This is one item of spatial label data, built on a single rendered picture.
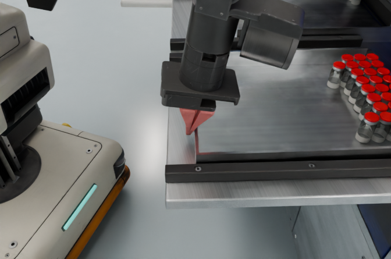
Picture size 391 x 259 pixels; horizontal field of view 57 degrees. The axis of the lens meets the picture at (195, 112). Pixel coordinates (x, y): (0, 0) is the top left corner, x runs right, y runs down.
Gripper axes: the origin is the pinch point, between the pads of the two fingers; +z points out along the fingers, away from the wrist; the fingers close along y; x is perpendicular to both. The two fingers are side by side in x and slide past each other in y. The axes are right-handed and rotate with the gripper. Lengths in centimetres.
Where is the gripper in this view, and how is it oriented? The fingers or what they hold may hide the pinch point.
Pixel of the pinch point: (188, 128)
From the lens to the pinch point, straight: 53.3
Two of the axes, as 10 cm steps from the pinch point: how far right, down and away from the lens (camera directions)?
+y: 9.8, 1.0, 1.5
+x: -0.4, -6.6, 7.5
